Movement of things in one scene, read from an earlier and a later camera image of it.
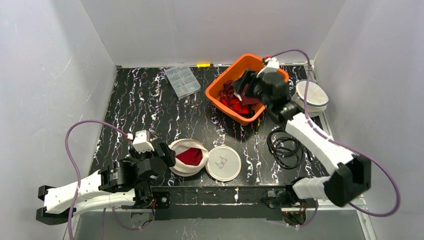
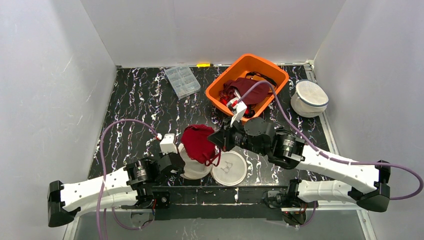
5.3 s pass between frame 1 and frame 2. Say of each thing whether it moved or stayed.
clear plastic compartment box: stayed
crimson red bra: moved
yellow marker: stayed
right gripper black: moved
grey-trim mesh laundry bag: stayed
